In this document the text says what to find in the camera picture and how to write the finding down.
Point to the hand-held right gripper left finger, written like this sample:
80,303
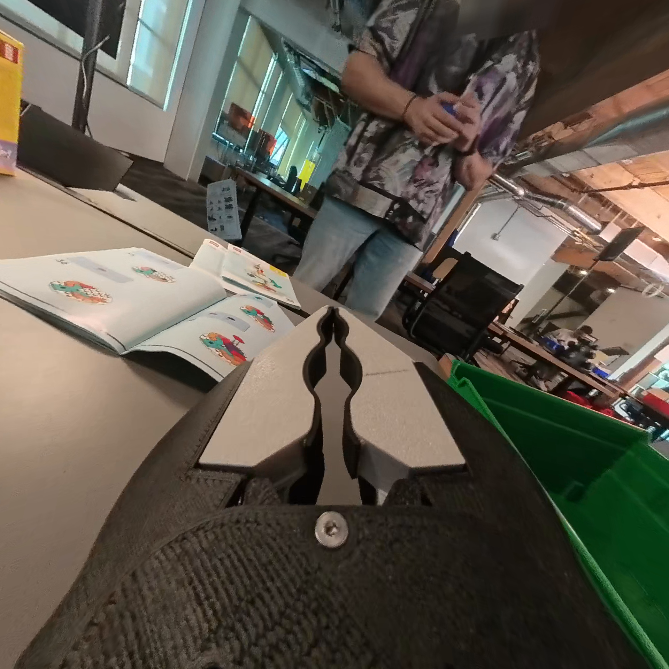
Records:
261,413

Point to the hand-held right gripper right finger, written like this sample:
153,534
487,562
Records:
407,418

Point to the large instruction booklet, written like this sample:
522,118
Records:
104,308

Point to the yellow toy set box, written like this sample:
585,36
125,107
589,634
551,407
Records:
10,104

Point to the black mesh office chair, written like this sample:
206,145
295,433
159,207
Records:
465,308

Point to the small booklet with unicorn picture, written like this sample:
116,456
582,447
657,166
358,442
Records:
261,285

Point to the tan wooden chair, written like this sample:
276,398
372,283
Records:
442,269

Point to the long wooden table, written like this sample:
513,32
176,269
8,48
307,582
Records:
277,191
549,355

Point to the small plain instruction booklet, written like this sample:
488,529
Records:
209,258

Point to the green plastic bin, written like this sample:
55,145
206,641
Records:
575,470

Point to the white pictogram sheet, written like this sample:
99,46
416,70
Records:
223,209

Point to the yellow sign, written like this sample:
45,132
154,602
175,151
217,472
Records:
308,173

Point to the black mounted panel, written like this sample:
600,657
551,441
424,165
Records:
621,243

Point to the blue toy brick piece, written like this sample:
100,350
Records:
452,108

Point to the black tripod stand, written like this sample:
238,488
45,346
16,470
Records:
89,62

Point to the silver ventilation duct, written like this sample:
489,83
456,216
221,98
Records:
549,204

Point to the large dark wall screen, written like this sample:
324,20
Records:
68,21

